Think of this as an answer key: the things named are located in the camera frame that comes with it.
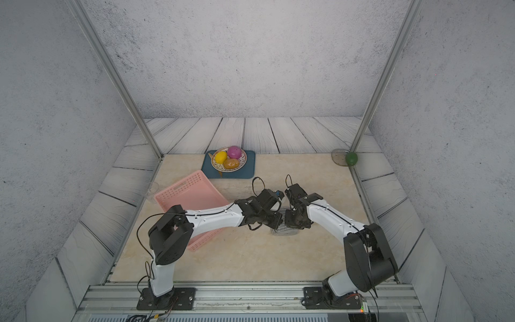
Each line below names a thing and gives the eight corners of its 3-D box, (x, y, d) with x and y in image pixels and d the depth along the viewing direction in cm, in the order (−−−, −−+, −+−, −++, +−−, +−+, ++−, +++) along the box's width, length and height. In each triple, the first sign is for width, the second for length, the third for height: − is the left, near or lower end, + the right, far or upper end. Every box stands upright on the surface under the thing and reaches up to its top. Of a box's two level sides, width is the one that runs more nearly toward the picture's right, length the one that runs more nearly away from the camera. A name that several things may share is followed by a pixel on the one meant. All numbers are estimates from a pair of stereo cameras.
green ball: (347, 165, 116) (348, 162, 114) (343, 154, 121) (344, 151, 120) (358, 165, 116) (360, 162, 114) (354, 154, 121) (355, 151, 120)
